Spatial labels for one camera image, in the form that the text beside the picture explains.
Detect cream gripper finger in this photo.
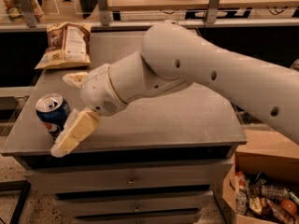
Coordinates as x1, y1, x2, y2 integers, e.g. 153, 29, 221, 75
63, 72, 88, 89
50, 108, 100, 158

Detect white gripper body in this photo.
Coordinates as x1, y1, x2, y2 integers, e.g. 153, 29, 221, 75
80, 63, 127, 117

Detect orange snack package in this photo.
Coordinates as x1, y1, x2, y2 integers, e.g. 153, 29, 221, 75
0, 0, 45, 21

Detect snack items in box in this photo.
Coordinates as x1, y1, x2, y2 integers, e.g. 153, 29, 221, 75
235, 171, 299, 224

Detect cardboard box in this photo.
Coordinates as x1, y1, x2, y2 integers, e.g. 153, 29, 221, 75
222, 130, 299, 224

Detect metal railing frame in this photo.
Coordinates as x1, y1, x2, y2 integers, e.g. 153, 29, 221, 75
0, 0, 299, 31

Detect brown chip bag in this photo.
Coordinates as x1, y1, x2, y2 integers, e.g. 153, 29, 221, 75
36, 22, 92, 69

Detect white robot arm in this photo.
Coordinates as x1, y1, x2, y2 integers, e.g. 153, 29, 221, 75
50, 22, 299, 158

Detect blue pepsi can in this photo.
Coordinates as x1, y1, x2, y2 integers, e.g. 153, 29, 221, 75
36, 93, 71, 139

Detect grey drawer cabinet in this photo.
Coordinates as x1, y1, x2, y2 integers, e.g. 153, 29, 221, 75
0, 29, 249, 224

